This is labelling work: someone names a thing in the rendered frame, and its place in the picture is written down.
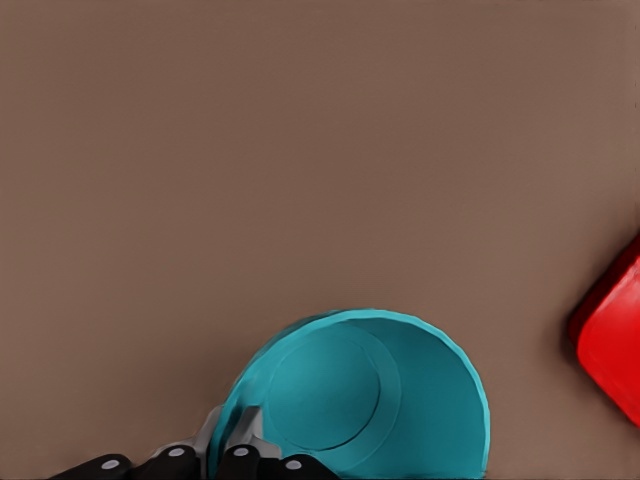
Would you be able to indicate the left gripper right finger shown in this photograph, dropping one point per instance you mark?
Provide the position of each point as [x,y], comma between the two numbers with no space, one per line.
[250,450]

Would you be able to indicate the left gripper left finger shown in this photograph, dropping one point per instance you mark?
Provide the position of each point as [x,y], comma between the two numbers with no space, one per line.
[165,462]

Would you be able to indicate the teal bowl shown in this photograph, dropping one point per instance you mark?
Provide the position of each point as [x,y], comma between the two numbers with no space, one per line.
[400,390]

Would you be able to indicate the red tray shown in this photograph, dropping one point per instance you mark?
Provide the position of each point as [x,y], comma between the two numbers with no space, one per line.
[612,340]

